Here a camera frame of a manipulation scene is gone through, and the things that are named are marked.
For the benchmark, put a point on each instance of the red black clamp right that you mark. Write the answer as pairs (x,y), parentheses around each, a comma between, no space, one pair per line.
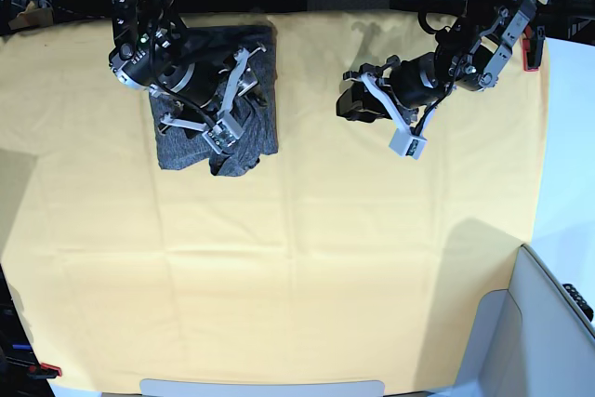
(532,47)

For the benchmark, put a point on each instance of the red black clamp left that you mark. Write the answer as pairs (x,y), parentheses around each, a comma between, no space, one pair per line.
(43,371)

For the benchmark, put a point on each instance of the grey plate at edge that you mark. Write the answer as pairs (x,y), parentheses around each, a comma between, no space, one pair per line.
(154,387)

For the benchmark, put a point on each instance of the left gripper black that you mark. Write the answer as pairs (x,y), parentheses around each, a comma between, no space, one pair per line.
(412,84)

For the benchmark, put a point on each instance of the red black clamp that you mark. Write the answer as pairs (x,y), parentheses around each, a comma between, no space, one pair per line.
(43,371)
(532,47)

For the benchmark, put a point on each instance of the yellow table cloth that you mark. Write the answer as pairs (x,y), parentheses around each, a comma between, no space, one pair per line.
(333,260)

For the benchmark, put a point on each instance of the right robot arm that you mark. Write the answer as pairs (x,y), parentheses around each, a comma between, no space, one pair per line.
(142,30)

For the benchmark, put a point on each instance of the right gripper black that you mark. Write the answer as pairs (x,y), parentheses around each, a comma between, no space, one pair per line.
(185,86)

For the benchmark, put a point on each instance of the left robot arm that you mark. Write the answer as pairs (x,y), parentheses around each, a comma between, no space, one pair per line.
(470,53)

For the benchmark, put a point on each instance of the grey long-sleeve shirt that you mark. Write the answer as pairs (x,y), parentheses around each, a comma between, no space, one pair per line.
(178,148)

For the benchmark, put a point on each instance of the black remote control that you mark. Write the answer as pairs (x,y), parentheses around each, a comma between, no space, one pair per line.
(580,301)

